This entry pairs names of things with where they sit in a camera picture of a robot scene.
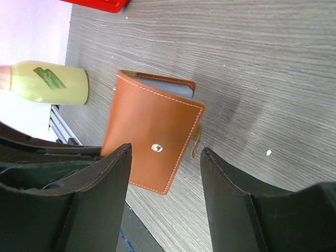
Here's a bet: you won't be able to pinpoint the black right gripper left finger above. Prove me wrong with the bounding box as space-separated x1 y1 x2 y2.
1 144 132 251

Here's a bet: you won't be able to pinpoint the green squeeze bottle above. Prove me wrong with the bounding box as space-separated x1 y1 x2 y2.
1 61 89 105

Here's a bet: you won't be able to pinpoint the red plastic shopping basket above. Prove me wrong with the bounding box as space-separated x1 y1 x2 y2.
62 0 129 13

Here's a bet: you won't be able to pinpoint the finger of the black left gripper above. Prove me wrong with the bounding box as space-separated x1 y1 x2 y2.
1 123 102 186

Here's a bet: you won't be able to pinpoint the white cable duct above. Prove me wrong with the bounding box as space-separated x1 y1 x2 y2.
49 105 82 145

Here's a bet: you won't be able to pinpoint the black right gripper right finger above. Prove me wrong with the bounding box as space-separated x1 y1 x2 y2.
200 148 335 251

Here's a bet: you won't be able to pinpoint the brown leather card holder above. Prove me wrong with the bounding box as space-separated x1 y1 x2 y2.
101 70 205 195

